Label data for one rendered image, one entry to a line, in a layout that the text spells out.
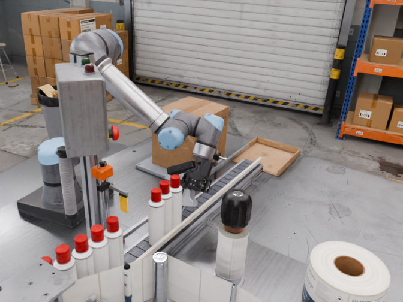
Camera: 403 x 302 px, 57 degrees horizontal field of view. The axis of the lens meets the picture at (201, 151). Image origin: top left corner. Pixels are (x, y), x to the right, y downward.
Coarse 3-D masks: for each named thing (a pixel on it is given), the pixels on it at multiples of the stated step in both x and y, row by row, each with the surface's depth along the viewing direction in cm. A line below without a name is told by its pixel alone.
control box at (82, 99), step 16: (64, 64) 94; (64, 80) 81; (80, 80) 82; (96, 80) 84; (64, 96) 82; (80, 96) 84; (96, 96) 85; (64, 112) 84; (80, 112) 85; (96, 112) 87; (64, 128) 85; (80, 128) 87; (96, 128) 88; (80, 144) 88; (96, 144) 90
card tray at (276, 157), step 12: (252, 144) 211; (264, 144) 213; (276, 144) 209; (240, 156) 197; (252, 156) 198; (264, 156) 199; (276, 156) 200; (288, 156) 200; (264, 168) 186; (276, 168) 187
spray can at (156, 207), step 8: (152, 192) 115; (160, 192) 115; (152, 200) 116; (160, 200) 116; (152, 208) 116; (160, 208) 116; (152, 216) 117; (160, 216) 118; (152, 224) 119; (160, 224) 119; (152, 232) 120; (160, 232) 121; (152, 240) 122
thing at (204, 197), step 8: (248, 160) 184; (240, 168) 175; (224, 176) 168; (232, 176) 168; (216, 184) 161; (224, 184) 162; (208, 192) 155; (216, 192) 155; (200, 200) 149; (216, 200) 150; (192, 208) 144; (208, 208) 145; (184, 216) 139; (200, 216) 140; (144, 240) 126; (136, 248) 122; (144, 248) 122; (160, 248) 122; (128, 256) 118; (136, 256) 118
